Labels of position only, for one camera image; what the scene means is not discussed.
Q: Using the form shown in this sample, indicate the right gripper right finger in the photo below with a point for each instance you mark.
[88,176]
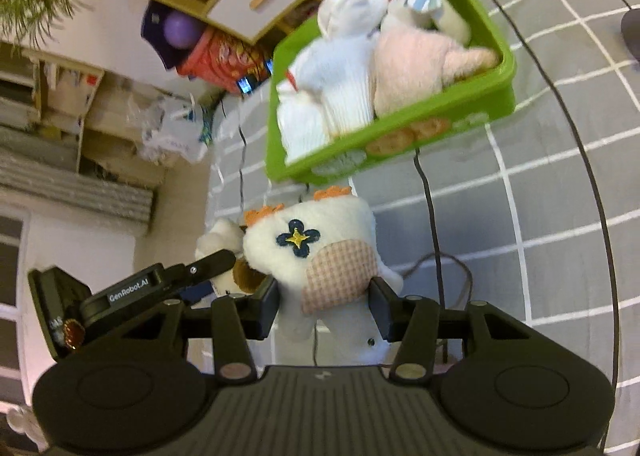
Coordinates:
[410,323]

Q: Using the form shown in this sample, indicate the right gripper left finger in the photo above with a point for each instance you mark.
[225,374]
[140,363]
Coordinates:
[237,320]

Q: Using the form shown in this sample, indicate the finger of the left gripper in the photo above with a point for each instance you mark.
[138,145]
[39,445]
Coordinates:
[199,271]

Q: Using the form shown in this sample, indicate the white fluffy sock roll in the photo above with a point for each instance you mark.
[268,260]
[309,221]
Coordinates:
[338,73]

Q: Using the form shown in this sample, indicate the white glove red cuff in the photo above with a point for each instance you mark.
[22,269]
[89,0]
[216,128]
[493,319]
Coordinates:
[346,18]

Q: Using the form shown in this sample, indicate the white plastic bag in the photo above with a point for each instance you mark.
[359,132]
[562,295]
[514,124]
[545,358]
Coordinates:
[170,125]

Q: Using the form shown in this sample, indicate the grey checked tablecloth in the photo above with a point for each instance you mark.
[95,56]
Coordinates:
[537,213]

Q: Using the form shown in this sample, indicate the white knitted glove in bin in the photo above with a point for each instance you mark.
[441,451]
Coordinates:
[301,121]

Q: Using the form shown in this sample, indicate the small screen device left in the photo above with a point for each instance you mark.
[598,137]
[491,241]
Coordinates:
[248,84]

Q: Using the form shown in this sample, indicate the red snack bucket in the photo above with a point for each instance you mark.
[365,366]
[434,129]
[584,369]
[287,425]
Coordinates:
[224,61]

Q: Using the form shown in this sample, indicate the green plastic bin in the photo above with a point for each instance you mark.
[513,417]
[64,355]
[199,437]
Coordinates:
[484,98]

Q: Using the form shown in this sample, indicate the purple ball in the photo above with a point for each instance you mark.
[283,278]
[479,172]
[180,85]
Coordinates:
[182,31]

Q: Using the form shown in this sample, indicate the pink fluffy plush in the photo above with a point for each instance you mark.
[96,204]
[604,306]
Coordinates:
[410,65]

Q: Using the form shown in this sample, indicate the black phone stand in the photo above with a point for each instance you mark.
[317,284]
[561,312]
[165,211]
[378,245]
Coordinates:
[630,28]

